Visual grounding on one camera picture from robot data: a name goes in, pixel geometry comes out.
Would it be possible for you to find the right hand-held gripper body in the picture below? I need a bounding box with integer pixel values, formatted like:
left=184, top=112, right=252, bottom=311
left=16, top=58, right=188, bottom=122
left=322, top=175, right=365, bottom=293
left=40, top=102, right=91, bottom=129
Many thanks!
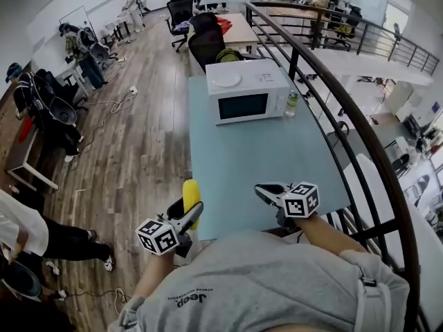
left=275, top=181, right=319, bottom=230

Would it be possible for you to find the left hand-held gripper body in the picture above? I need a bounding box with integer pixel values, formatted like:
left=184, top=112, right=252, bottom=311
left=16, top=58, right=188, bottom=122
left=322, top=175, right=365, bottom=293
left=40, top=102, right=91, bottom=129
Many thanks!
left=134, top=217, right=193, bottom=259

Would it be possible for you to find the yellow corn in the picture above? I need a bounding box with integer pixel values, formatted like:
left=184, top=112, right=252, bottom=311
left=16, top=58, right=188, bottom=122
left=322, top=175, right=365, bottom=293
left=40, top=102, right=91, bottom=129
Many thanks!
left=182, top=179, right=202, bottom=232

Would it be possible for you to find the white plate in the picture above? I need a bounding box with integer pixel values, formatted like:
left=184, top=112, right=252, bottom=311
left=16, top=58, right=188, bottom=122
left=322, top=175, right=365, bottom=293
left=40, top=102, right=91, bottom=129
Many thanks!
left=210, top=71, right=243, bottom=89

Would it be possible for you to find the person's left forearm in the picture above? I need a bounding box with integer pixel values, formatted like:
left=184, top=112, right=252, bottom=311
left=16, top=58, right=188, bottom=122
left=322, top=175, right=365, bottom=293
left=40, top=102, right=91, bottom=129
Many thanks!
left=133, top=249, right=176, bottom=301

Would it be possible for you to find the person's right forearm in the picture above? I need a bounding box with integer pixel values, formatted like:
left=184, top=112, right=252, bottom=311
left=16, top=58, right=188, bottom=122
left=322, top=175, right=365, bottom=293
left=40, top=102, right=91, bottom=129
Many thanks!
left=296, top=212, right=368, bottom=255

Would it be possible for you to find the light blue table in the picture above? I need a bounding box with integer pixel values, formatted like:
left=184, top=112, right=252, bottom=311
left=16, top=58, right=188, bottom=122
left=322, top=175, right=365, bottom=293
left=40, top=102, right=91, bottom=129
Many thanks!
left=188, top=66, right=352, bottom=242

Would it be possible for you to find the person's grey shirt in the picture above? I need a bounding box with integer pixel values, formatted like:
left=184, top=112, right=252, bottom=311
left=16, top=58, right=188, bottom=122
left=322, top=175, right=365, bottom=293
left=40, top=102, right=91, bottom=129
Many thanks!
left=136, top=229, right=412, bottom=332

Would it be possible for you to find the clear plastic bottle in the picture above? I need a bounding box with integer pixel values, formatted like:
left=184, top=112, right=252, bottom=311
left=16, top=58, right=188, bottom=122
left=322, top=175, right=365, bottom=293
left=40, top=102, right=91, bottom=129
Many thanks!
left=284, top=90, right=301, bottom=118

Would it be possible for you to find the dark metal railing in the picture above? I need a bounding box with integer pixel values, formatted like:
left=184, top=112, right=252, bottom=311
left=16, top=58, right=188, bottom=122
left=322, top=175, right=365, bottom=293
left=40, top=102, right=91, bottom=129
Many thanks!
left=244, top=1, right=441, bottom=332

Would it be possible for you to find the white microwave oven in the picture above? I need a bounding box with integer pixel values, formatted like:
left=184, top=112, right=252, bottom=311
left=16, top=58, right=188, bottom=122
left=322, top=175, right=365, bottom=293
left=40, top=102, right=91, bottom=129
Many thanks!
left=205, top=59, right=291, bottom=127

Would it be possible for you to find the green backpack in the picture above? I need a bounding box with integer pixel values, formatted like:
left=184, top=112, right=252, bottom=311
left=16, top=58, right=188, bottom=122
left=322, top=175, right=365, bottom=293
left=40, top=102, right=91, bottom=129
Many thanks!
left=215, top=47, right=245, bottom=64

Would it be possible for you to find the black mesh office chair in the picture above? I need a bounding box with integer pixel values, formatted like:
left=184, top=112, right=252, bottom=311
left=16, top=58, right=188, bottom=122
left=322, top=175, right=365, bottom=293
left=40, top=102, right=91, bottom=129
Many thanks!
left=187, top=12, right=226, bottom=75
left=165, top=0, right=195, bottom=53

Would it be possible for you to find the wooden top table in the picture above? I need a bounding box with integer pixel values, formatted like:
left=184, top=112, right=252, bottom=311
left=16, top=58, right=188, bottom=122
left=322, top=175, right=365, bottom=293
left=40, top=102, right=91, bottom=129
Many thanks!
left=215, top=12, right=261, bottom=57

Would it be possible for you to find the black shell office chair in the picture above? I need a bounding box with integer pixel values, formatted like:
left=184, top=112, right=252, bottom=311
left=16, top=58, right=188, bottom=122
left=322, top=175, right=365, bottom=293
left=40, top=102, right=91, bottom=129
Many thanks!
left=35, top=68, right=78, bottom=128

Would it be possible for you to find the brown desk with white legs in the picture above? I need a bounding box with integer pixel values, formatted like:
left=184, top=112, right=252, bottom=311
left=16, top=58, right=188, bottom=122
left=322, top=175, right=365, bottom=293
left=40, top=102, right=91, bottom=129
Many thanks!
left=0, top=91, right=60, bottom=192

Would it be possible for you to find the red cloth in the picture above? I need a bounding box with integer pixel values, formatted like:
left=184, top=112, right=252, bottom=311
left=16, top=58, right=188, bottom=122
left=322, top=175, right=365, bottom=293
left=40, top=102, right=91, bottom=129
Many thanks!
left=18, top=120, right=33, bottom=142

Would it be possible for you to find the grey office chair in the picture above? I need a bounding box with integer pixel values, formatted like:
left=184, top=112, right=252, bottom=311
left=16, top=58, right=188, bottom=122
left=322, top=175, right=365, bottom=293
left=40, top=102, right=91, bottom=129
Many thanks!
left=90, top=41, right=118, bottom=69

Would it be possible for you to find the white folding table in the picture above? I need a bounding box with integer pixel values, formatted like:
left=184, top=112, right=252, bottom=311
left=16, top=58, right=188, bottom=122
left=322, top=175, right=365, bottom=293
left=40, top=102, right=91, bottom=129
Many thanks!
left=103, top=13, right=132, bottom=45

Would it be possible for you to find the whiteboard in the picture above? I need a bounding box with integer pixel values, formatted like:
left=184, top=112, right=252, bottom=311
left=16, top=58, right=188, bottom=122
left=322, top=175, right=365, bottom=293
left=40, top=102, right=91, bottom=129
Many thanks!
left=58, top=6, right=92, bottom=35

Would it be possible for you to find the grey harness strap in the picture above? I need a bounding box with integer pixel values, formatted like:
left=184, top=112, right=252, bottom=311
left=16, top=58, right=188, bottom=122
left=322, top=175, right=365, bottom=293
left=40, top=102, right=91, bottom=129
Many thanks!
left=355, top=264, right=392, bottom=332
left=116, top=295, right=147, bottom=331

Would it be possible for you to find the black cable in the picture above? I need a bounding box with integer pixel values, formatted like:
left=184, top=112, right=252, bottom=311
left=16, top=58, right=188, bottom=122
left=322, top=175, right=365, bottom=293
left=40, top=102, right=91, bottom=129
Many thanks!
left=64, top=288, right=121, bottom=299

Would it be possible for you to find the white coiled cable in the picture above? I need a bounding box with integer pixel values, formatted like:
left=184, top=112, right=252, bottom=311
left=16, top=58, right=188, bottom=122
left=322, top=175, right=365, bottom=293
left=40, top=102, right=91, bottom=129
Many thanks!
left=87, top=89, right=135, bottom=115

